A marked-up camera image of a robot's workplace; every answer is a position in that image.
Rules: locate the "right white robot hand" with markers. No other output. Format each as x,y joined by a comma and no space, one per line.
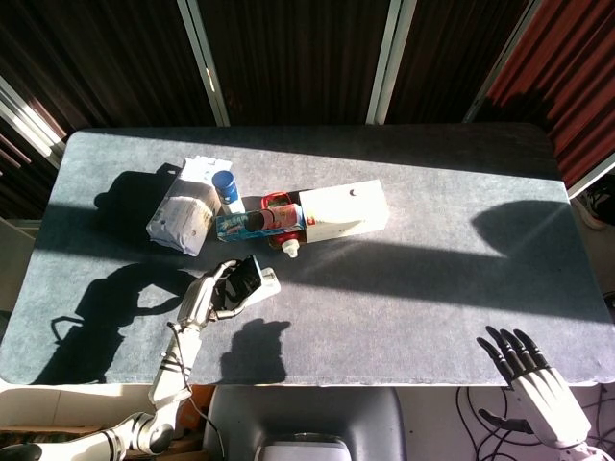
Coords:
550,405

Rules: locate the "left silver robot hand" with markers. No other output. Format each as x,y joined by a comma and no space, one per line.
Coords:
197,300

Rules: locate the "black smartphone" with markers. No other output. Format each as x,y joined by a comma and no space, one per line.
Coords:
247,278

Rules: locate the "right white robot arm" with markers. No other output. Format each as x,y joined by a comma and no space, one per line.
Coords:
581,453

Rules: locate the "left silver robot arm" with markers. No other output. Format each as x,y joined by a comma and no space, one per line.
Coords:
173,370

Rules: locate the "white soft tissue pack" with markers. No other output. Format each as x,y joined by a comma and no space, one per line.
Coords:
182,216

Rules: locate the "blue cookie box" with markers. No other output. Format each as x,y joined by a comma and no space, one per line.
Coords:
240,225

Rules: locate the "orange box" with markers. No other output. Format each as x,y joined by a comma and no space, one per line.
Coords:
204,398

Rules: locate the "red bottle white cap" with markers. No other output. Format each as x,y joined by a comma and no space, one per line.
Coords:
283,240

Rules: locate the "blue capped bottle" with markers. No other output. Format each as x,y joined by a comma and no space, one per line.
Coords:
227,187

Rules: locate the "white cardboard box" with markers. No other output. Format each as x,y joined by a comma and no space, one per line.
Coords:
346,209

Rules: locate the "white robot chest housing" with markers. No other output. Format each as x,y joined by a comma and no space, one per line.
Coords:
302,451

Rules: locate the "blue grey table mat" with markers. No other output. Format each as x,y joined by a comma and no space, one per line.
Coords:
384,312

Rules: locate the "black white shoe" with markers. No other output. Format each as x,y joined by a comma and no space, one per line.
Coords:
603,206

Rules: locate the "red curtain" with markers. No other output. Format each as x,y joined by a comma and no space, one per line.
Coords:
567,72

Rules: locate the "white window frame post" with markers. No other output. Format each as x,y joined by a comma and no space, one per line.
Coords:
499,62
386,62
206,67

